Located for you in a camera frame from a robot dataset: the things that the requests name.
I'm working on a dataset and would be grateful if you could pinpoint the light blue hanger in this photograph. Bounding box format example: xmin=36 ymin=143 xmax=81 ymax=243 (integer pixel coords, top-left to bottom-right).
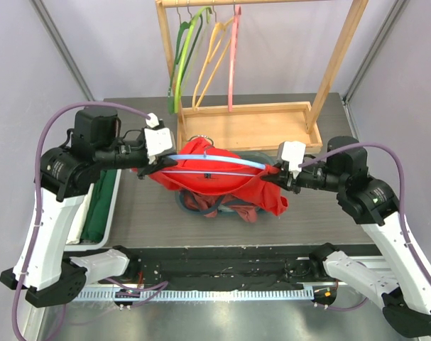
xmin=163 ymin=136 xmax=267 ymax=176

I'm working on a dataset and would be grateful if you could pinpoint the red tank top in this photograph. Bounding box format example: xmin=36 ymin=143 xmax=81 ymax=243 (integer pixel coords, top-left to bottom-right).
xmin=148 ymin=138 xmax=290 ymax=217

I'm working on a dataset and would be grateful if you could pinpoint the pink tank top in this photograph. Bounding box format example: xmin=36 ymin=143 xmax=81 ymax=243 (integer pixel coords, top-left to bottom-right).
xmin=176 ymin=190 xmax=266 ymax=223

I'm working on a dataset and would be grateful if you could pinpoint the dark green hanger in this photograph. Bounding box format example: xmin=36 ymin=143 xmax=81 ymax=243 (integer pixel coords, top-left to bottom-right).
xmin=168 ymin=14 xmax=203 ymax=114

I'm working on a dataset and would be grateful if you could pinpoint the yellow hanger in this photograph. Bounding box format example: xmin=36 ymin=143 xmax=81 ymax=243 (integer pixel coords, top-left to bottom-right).
xmin=192 ymin=18 xmax=234 ymax=110

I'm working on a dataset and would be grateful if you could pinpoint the lime green hanger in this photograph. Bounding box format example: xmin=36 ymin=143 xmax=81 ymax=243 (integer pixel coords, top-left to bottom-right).
xmin=168 ymin=6 xmax=212 ymax=114

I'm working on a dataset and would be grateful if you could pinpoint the pink hanger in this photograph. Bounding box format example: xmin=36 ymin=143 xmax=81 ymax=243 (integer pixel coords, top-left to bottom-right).
xmin=228 ymin=4 xmax=241 ymax=112

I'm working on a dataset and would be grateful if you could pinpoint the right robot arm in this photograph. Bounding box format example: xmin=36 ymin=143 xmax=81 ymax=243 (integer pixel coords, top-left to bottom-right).
xmin=264 ymin=136 xmax=431 ymax=338

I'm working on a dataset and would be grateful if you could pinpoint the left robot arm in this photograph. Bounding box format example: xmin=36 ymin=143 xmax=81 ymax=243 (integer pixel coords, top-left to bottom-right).
xmin=0 ymin=102 xmax=176 ymax=308

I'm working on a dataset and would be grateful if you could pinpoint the teal plastic tub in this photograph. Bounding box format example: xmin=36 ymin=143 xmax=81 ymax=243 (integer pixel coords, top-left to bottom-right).
xmin=175 ymin=151 xmax=275 ymax=216

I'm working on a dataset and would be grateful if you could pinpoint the wooden clothes rack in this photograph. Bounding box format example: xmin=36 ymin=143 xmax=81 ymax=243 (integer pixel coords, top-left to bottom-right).
xmin=156 ymin=0 xmax=368 ymax=153

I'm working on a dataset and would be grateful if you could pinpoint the green folded cloth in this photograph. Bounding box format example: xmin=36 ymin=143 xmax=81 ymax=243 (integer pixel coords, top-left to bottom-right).
xmin=81 ymin=170 xmax=117 ymax=243

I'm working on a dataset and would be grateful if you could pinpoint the white plastic basket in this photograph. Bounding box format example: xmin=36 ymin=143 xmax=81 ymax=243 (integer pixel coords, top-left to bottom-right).
xmin=65 ymin=170 xmax=121 ymax=252

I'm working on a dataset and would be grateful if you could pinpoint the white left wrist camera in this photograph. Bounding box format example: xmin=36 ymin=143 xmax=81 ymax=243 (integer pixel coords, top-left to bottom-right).
xmin=143 ymin=113 xmax=176 ymax=164

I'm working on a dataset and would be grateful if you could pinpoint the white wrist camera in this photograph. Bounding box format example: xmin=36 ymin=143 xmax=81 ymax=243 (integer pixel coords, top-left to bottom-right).
xmin=277 ymin=141 xmax=306 ymax=179
xmin=143 ymin=113 xmax=176 ymax=164

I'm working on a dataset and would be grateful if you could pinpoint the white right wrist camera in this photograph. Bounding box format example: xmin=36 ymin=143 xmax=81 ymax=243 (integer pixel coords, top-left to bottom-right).
xmin=277 ymin=141 xmax=306 ymax=179

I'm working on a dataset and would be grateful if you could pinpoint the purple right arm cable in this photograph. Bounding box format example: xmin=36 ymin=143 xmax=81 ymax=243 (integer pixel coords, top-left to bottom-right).
xmin=298 ymin=142 xmax=431 ymax=340

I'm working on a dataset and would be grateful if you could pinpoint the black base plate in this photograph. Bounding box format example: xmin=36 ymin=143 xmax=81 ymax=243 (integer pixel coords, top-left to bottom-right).
xmin=114 ymin=243 xmax=338 ymax=291

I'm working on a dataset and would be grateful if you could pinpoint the white slotted cable duct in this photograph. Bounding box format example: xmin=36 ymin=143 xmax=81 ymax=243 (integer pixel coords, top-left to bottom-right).
xmin=72 ymin=286 xmax=314 ymax=303

